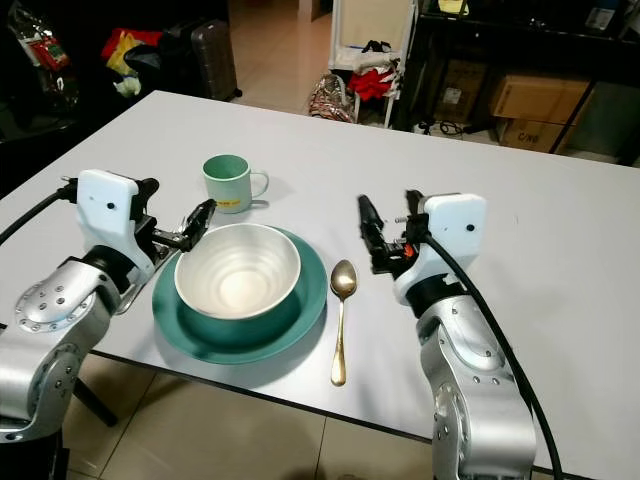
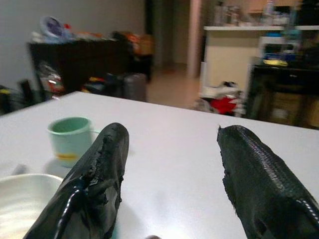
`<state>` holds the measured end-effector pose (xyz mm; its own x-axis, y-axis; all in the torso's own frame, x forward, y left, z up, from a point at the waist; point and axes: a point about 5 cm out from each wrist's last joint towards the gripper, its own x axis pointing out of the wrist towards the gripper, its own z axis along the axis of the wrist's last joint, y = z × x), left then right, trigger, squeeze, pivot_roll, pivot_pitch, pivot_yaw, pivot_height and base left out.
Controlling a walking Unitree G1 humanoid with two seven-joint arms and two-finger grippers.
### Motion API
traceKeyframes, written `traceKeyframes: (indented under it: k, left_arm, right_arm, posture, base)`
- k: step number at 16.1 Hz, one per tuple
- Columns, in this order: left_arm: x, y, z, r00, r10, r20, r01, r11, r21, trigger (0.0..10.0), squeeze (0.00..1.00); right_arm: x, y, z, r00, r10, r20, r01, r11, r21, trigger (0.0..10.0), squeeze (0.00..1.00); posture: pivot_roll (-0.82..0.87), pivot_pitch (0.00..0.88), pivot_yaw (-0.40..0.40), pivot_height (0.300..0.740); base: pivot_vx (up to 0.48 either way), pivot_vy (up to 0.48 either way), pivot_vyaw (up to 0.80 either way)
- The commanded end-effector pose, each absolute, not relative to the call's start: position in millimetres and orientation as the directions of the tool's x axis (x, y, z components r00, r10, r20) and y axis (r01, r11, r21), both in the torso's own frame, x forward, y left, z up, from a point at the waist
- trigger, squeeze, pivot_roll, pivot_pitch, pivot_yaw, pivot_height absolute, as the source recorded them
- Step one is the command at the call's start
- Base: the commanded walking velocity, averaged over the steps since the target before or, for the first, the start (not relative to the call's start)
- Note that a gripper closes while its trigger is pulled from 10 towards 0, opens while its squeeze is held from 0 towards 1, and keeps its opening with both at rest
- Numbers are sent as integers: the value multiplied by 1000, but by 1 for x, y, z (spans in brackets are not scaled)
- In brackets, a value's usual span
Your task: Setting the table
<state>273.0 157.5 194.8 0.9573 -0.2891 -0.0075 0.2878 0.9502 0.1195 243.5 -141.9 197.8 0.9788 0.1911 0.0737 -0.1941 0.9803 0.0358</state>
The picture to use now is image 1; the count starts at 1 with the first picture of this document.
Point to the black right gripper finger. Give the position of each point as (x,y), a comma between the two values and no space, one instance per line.
(415,215)
(375,232)

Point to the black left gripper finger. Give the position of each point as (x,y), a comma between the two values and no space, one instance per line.
(202,220)

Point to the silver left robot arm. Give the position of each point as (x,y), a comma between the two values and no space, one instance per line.
(50,340)

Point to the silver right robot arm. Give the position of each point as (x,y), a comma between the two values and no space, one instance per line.
(470,400)

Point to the green ceramic mug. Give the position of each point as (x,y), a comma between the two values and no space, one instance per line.
(228,184)

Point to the gold metal spoon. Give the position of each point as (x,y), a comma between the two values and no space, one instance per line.
(344,280)

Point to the white and green bowl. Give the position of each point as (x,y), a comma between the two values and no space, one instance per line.
(238,272)

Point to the green round plate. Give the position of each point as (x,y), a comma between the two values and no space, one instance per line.
(250,342)

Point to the dark upright cardboard box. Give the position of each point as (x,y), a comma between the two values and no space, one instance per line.
(460,90)

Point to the red cloth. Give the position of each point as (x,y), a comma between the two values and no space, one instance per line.
(372,84)

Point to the patterned shiny bag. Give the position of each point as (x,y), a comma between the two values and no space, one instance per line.
(330,100)

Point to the printed brown cardboard box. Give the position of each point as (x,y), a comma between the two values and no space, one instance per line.
(532,135)

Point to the small white object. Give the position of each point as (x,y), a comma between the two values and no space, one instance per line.
(128,86)

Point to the dark grey suitcase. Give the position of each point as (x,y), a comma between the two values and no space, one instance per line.
(210,55)

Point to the large brown cardboard box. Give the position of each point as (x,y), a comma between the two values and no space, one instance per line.
(540,98)

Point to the black table leg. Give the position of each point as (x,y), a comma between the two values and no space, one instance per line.
(95,400)

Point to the red and yellow bag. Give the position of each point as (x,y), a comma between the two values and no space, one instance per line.
(125,48)

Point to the white chair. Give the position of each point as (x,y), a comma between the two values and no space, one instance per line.
(372,25)

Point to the clear plastic bag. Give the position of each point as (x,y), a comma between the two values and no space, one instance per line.
(45,50)

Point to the black shelf unit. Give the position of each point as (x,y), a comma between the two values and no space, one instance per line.
(610,45)

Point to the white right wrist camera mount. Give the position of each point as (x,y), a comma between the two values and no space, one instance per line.
(455,225)

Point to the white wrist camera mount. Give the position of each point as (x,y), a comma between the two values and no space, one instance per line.
(110,210)
(455,225)

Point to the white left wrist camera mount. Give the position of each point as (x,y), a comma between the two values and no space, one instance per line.
(110,210)

